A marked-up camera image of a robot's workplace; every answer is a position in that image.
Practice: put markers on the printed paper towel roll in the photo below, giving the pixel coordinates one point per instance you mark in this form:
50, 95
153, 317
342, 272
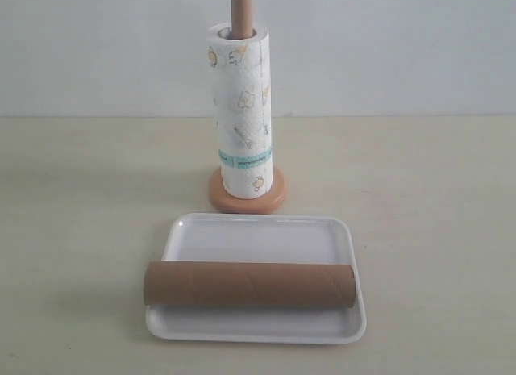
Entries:
241, 85

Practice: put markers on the brown cardboard tube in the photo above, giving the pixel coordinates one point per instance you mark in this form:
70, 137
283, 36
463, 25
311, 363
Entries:
246, 284

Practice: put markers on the white rectangular tray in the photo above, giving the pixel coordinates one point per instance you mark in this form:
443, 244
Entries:
259, 238

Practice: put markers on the wooden paper towel holder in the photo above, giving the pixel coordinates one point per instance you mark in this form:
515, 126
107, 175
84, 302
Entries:
242, 28

